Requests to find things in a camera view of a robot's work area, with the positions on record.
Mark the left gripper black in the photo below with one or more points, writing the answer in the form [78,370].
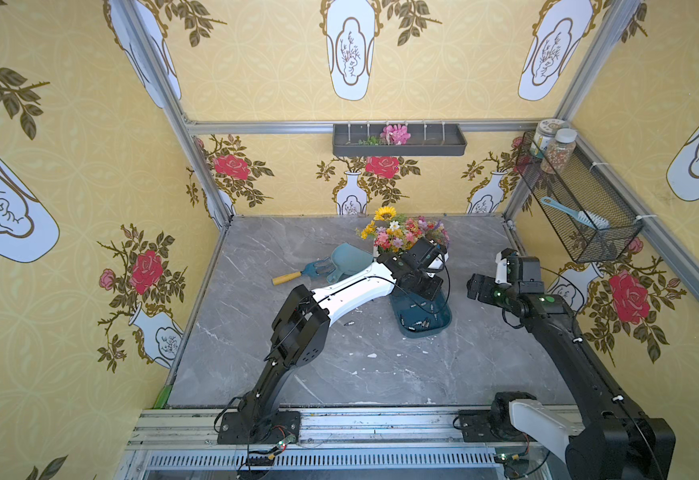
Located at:
[420,287]

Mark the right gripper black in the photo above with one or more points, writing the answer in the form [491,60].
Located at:
[481,287]

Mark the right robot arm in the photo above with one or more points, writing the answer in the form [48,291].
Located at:
[617,439]

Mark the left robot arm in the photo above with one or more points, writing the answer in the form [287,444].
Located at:
[300,330]

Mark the dark teal storage box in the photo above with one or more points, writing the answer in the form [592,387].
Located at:
[414,310]

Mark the white picket flower planter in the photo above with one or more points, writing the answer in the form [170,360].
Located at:
[391,232]

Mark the light blue plastic scoop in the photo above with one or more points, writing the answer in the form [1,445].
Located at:
[347,261]

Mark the light blue brush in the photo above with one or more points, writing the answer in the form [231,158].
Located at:
[584,217]

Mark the pink flower on shelf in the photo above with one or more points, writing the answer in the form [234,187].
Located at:
[395,134]

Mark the clear jar beige lid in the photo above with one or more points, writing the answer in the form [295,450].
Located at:
[559,150]

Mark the clear jar white lid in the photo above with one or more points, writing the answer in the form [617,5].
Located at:
[544,133]

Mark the yellow handled blue garden fork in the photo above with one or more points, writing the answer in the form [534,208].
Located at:
[314,269]

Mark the black wire mesh basket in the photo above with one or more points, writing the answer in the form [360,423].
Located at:
[554,237]

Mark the dark grey wall shelf tray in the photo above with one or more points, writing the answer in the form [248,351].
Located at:
[437,139]

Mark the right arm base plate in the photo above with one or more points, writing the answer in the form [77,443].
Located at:
[486,426]

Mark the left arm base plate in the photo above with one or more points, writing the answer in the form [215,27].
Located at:
[232,429]

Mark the aluminium front rail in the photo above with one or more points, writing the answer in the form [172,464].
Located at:
[345,441]

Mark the aluminium corner frame post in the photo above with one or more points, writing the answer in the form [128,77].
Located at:
[140,36]

